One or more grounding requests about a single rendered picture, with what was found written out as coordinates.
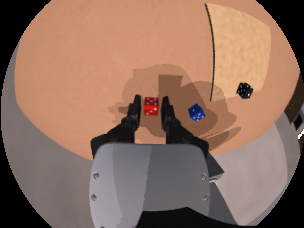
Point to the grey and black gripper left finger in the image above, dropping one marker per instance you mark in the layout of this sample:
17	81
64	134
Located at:
125	131

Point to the red die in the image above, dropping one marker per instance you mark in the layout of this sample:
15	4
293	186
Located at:
151	106

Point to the black die with white pips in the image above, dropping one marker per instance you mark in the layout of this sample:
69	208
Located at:
244	90

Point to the blue die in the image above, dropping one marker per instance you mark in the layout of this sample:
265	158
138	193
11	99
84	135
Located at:
196	112

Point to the tan mat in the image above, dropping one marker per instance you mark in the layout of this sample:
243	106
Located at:
241	51

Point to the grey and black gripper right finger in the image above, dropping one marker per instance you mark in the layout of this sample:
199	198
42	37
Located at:
175	133

